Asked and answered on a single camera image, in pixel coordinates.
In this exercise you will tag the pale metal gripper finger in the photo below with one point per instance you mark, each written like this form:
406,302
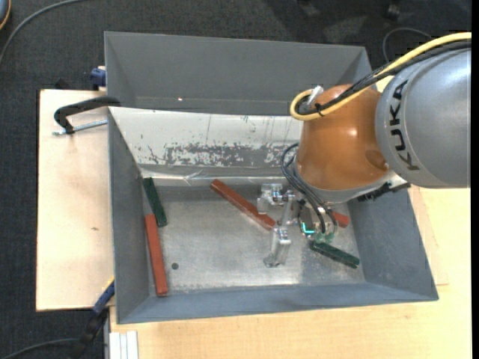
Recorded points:
280,241
271,194

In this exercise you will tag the red-brown flat block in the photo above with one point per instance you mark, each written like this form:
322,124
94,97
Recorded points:
156,254
341,219
243,204

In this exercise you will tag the dark green flat block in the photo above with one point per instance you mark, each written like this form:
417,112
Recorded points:
337,254
155,202

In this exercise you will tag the grey metal bin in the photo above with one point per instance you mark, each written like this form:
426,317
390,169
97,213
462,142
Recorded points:
224,256

